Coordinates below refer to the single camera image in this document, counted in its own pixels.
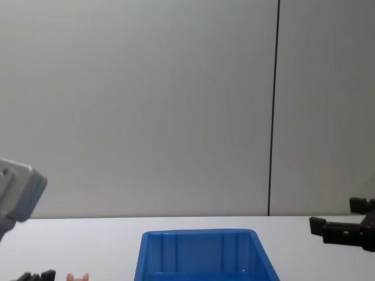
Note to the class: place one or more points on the small pink animal toy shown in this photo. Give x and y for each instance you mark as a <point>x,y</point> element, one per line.
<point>76,277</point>

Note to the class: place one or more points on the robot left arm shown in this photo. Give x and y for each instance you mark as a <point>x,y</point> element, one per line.
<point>17,190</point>

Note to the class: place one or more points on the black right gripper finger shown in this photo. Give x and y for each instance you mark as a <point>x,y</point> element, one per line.
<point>359,204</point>
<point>341,232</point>

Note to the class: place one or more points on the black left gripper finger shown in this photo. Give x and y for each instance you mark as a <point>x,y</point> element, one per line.
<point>38,276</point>

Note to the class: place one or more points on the blue plastic bin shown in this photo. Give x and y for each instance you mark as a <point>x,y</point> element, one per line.
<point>202,257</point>

